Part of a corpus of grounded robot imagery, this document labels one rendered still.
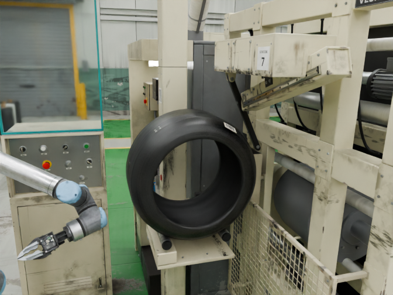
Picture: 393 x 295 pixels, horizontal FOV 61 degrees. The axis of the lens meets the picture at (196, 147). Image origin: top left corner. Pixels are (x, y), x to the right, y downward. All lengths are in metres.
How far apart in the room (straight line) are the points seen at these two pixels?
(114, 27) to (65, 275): 8.81
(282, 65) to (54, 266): 1.85
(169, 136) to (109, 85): 9.18
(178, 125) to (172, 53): 0.46
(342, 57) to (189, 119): 0.61
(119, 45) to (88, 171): 8.53
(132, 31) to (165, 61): 8.88
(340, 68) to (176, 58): 0.82
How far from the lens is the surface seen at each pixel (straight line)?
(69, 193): 1.48
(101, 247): 2.35
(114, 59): 10.53
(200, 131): 1.37
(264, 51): 1.24
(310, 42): 1.27
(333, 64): 1.20
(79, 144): 2.14
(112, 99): 10.53
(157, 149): 1.35
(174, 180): 1.82
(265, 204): 2.01
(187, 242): 1.75
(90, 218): 1.58
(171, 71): 1.70
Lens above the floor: 1.69
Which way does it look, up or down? 15 degrees down
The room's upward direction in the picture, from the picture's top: 1 degrees clockwise
